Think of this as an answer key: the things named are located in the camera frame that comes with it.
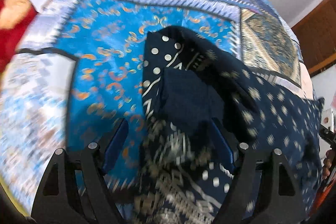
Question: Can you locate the blue patchwork bedspread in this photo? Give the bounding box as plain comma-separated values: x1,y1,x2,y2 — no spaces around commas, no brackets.
0,0,319,217

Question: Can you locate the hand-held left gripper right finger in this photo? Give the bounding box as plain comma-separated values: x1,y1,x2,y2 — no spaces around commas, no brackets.
210,117,308,224

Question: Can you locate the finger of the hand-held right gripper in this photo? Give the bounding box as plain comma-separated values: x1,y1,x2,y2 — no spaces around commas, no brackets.
319,126,336,151

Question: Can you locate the red plush toy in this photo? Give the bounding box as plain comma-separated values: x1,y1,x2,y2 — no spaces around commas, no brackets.
0,0,40,67

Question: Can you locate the person's right hand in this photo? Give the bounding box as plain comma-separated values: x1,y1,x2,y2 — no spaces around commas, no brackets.
322,151,332,180

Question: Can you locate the navy patterned hoodie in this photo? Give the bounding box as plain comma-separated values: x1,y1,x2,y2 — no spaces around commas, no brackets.
133,26,326,224

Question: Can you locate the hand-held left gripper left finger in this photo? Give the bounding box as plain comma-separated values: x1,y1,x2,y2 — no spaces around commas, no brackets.
31,118,130,224

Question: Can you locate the brown wooden door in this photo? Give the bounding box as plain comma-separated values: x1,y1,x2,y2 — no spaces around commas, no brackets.
291,0,336,75

